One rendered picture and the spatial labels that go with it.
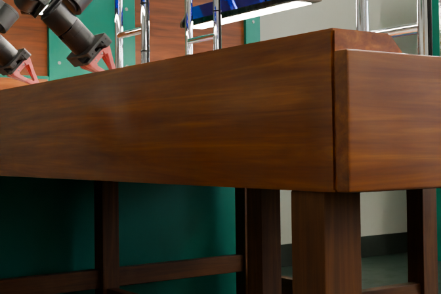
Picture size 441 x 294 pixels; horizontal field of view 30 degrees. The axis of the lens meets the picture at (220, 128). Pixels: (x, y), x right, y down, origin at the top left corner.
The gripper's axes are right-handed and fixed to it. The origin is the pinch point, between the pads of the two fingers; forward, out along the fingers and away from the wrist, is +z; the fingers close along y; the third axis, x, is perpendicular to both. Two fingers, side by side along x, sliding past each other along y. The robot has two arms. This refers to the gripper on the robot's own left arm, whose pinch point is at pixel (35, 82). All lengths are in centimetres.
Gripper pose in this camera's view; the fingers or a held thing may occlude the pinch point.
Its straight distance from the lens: 225.0
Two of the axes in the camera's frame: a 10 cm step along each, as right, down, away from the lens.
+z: 6.2, 6.6, 4.2
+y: -5.7, 0.2, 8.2
